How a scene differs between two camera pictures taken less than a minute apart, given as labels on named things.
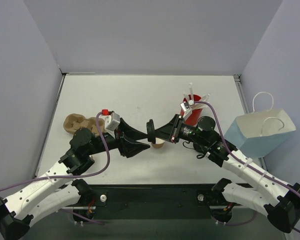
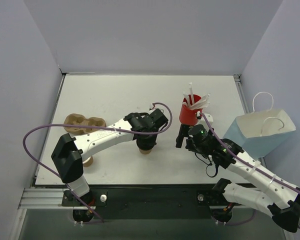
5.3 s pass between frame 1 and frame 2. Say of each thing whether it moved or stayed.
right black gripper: moved
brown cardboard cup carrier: stayed
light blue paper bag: stayed
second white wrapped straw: stayed
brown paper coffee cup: moved
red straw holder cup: stayed
